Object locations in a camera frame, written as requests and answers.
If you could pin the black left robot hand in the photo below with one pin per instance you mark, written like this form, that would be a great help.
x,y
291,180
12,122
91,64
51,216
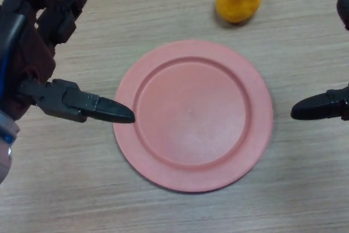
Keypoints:
x,y
27,53

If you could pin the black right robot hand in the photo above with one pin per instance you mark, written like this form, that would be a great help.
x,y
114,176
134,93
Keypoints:
x,y
319,107

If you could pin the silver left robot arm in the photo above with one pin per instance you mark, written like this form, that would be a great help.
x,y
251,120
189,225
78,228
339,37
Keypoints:
x,y
5,156

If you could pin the pink round plate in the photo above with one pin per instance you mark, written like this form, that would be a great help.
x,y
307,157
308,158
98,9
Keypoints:
x,y
193,115

